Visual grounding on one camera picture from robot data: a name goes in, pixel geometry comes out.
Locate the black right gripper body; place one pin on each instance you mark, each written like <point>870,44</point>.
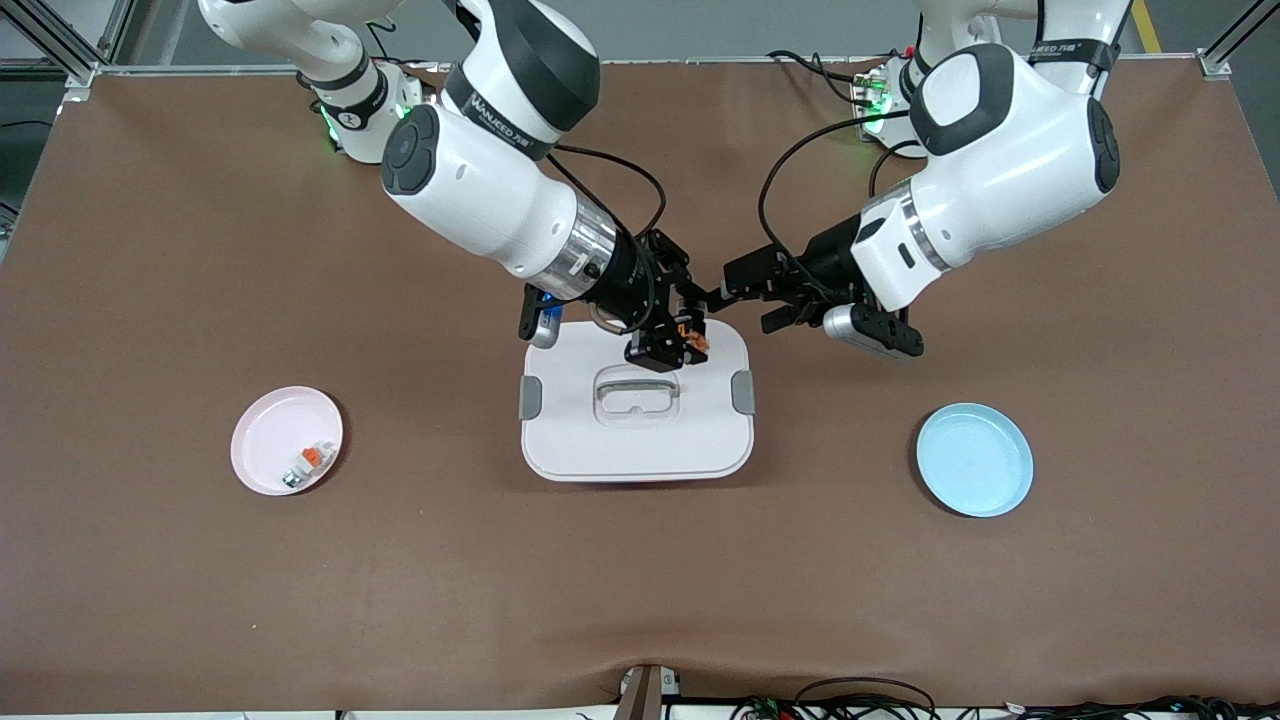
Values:
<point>628,283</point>

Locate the aluminium frame profile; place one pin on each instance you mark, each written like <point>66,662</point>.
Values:
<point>1213,62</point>
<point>80,68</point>

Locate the black orange switch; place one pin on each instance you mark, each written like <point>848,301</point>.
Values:
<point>694,338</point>

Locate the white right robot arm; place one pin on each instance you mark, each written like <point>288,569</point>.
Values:
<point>480,190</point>

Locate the pink round plate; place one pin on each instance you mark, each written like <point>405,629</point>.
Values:
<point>265,440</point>

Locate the small grey white connector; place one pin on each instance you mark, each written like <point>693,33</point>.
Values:
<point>292,479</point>

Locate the metal table edge rail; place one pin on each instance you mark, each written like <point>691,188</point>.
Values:
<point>680,60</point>

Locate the white orange switch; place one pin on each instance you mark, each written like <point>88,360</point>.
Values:
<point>315,455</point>

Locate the light blue round plate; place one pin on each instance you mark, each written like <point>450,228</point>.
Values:
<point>975,460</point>

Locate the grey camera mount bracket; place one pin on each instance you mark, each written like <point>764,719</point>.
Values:
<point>645,695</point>

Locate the grey box latch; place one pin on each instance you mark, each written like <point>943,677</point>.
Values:
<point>743,392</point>
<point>530,398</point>

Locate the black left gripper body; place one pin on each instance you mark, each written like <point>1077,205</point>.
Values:
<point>826,261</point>

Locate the white lidded storage box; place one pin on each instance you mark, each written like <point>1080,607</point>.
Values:
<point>636,440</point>

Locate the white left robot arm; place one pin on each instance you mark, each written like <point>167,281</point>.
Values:
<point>1000,150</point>

